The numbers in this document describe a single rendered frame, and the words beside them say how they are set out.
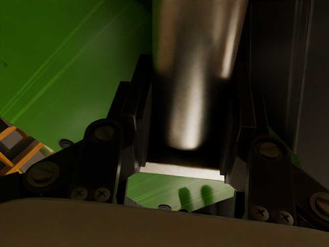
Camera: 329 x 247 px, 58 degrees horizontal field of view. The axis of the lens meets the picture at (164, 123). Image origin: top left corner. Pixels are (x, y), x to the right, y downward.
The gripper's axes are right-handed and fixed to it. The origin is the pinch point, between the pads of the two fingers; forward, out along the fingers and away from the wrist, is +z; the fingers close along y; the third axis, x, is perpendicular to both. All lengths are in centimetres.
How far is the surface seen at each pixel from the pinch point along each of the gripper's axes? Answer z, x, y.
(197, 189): 2.7, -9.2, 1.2
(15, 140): 328, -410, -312
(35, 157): 323, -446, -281
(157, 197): 2.7, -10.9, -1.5
